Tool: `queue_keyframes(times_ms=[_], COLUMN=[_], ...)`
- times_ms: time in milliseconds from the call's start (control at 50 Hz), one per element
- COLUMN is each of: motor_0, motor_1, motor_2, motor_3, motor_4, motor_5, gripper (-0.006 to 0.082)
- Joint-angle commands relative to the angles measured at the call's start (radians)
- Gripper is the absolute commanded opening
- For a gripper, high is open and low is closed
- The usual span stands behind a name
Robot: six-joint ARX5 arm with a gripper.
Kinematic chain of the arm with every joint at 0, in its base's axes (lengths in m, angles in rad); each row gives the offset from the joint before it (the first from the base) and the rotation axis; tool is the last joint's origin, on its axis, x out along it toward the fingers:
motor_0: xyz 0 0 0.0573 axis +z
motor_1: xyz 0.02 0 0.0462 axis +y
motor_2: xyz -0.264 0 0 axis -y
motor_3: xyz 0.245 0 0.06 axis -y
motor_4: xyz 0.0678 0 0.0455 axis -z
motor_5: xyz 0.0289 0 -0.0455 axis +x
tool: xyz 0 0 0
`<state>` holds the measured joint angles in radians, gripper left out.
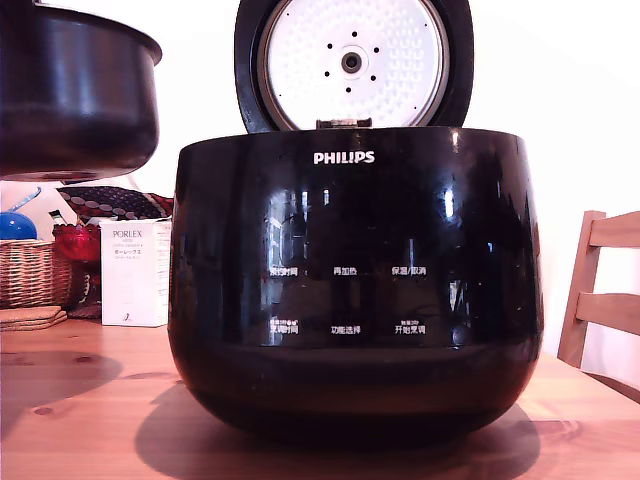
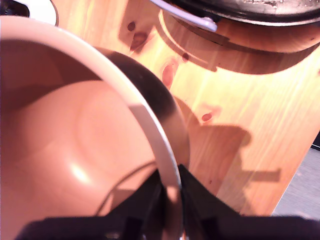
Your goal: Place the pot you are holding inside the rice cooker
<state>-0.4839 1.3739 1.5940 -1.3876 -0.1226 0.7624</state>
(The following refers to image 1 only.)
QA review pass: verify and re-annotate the black Philips rice cooker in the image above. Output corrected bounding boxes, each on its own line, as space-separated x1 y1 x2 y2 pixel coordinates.
167 125 546 445

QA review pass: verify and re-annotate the rice cooker lid, metal plate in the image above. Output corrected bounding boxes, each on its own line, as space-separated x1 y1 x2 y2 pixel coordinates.
233 0 476 135

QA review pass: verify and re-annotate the dark patterned cloth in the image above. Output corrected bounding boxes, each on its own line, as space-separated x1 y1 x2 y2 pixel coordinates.
55 185 175 226

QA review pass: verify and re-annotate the woven wicker basket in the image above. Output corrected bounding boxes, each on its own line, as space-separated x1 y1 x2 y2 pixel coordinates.
0 238 76 311

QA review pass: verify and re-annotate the blue round ball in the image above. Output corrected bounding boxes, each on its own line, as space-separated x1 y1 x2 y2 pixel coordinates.
0 211 39 242

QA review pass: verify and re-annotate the white Porlex box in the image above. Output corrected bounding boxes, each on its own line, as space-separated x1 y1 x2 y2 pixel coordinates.
98 218 174 328

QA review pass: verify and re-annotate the black rice cooker pot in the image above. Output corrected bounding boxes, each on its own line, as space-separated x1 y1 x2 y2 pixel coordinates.
0 0 164 183

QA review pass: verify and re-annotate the red glass bowl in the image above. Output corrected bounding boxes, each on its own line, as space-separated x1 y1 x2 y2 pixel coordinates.
52 223 103 307

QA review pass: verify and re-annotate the cork coaster stack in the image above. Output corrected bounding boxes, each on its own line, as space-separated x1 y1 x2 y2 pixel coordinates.
0 305 69 332

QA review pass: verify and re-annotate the blue and white stick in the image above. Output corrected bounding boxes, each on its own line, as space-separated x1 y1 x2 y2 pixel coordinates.
0 187 43 214

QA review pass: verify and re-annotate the wooden chair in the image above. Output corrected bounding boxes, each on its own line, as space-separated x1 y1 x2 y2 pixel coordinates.
556 209 640 406

